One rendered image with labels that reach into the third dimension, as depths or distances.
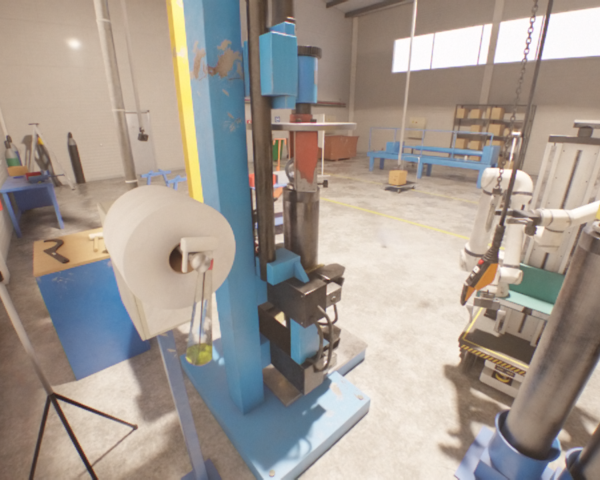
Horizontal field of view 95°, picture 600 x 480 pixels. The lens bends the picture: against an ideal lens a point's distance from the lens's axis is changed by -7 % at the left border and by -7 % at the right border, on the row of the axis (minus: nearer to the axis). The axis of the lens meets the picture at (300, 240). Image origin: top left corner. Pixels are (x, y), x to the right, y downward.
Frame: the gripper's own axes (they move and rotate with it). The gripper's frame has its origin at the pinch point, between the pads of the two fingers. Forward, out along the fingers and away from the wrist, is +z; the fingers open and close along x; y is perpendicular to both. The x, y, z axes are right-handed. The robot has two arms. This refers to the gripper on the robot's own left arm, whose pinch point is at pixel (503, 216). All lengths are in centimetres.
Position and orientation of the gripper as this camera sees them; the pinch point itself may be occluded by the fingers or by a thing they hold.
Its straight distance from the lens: 173.6
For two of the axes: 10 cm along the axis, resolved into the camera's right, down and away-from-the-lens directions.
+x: -0.7, 3.8, -9.2
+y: 0.0, -9.2, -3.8
